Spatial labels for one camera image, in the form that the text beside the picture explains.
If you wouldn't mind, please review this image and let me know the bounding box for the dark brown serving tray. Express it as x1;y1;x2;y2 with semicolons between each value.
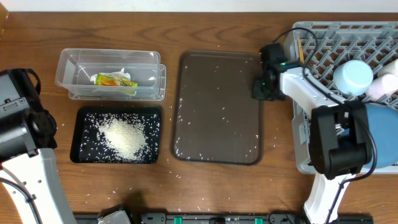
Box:
172;50;262;166

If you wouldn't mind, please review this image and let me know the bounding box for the light blue bowl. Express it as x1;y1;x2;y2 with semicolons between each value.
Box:
333;60;373;96

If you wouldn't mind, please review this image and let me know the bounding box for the pink cup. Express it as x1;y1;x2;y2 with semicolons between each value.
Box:
365;73;397;101

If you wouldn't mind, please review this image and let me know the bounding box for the dark blue plate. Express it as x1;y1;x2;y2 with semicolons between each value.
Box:
365;103;397;174

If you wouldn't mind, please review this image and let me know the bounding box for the yellow green snack wrapper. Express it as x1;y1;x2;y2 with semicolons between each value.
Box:
93;73;138;87

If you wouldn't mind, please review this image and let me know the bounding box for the white tissue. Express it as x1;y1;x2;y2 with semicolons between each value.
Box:
90;68;131;85

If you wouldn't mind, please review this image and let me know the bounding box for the pile of white rice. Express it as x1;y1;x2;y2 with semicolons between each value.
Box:
80;113;159;162

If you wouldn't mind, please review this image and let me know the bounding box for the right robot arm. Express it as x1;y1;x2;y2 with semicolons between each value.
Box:
252;43;377;223

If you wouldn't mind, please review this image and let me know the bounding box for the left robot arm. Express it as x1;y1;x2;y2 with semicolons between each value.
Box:
1;68;76;223

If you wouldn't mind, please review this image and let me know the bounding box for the grey dishwasher rack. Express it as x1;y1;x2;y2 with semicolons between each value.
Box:
283;21;397;174

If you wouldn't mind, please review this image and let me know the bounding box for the black plastic tray bin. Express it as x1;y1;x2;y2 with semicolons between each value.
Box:
69;106;162;164

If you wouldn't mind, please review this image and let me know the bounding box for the clear plastic bin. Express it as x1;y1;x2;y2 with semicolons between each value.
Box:
55;49;161;93

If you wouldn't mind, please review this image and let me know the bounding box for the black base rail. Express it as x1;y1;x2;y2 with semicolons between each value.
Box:
74;205;374;224

